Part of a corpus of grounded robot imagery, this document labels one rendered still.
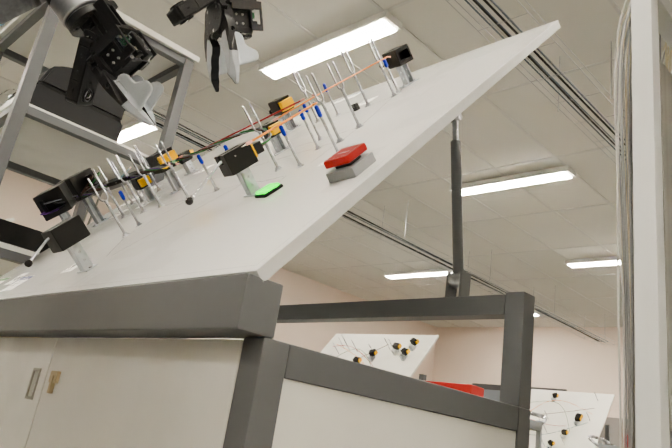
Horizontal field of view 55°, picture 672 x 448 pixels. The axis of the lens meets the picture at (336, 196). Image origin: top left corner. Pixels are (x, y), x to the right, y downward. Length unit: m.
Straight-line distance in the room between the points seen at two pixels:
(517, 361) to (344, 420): 0.44
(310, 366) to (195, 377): 0.15
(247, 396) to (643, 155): 0.62
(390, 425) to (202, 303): 0.31
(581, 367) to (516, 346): 11.74
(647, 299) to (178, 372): 0.61
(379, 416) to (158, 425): 0.29
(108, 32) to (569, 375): 12.29
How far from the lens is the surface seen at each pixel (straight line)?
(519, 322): 1.22
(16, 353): 1.45
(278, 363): 0.78
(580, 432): 8.07
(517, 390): 1.20
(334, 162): 0.96
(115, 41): 1.13
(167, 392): 0.91
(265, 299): 0.77
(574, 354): 13.04
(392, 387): 0.92
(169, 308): 0.88
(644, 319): 0.92
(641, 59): 1.07
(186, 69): 2.30
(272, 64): 5.00
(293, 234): 0.82
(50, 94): 2.14
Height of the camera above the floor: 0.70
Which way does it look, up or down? 20 degrees up
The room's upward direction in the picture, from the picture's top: 9 degrees clockwise
